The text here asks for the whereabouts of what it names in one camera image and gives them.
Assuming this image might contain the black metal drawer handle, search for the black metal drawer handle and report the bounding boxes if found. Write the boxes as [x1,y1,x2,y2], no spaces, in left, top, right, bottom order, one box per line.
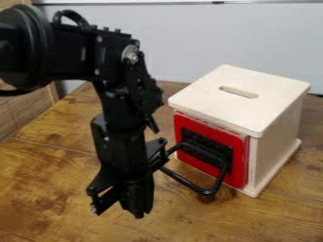
[160,141,230,196]

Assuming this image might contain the red drawer front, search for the red drawer front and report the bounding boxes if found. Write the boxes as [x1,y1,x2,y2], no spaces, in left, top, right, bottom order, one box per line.
[173,112,249,188]

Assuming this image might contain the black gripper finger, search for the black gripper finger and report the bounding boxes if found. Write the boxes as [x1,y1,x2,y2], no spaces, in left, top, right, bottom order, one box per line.
[119,179,153,218]
[89,188,121,216]

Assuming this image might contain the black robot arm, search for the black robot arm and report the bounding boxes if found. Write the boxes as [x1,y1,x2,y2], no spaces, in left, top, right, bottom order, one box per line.
[0,4,166,218]

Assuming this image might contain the wooden slatted panel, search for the wooden slatted panel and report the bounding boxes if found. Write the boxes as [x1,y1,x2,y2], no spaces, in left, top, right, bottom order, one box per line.
[0,0,59,141]

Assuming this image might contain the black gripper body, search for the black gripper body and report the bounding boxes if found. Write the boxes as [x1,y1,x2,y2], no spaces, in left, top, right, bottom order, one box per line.
[85,113,166,197]

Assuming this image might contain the light wooden box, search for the light wooden box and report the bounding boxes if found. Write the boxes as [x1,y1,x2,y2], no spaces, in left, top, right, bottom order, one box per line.
[168,65,310,198]

